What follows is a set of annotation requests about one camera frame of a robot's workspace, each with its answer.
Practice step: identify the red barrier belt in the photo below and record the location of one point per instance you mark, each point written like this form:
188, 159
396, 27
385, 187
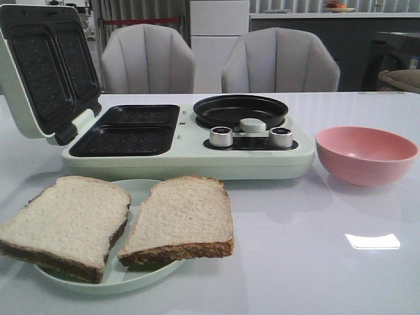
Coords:
142, 21

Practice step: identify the light green plastic plate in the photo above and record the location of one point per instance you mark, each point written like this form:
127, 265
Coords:
118, 278

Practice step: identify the dark grey counter cabinet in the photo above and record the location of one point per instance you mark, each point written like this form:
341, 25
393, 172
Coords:
347, 36

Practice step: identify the black round frying pan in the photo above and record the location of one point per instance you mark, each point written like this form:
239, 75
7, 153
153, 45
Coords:
228, 110

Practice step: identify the bread slice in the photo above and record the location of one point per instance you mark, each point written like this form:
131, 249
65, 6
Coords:
70, 227
183, 218

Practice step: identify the fruit bowl on counter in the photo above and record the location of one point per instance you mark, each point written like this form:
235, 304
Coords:
334, 6

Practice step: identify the silver control knob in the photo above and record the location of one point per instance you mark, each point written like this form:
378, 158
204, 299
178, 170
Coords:
280, 137
221, 137

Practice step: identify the left grey upholstered chair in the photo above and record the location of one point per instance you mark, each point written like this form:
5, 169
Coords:
147, 59

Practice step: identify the right silver control knob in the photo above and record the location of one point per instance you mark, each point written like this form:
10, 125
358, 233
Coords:
280, 137

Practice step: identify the green breakfast maker lid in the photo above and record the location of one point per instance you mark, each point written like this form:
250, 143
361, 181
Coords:
47, 73

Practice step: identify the grey upholstered chair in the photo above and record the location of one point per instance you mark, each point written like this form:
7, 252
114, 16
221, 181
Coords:
279, 60
147, 59

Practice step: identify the black washing machine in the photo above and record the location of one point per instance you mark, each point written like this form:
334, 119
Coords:
390, 51

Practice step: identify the white refrigerator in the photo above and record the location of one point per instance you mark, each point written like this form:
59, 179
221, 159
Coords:
214, 28

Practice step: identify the green breakfast maker base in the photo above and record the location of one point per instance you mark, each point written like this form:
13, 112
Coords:
162, 141

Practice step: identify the right grey upholstered chair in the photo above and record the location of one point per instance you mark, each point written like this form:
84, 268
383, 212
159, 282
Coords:
279, 60

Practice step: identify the pink plastic bowl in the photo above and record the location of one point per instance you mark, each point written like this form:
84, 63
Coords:
364, 156

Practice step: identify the left silver control knob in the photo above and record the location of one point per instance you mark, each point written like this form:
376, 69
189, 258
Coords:
221, 137

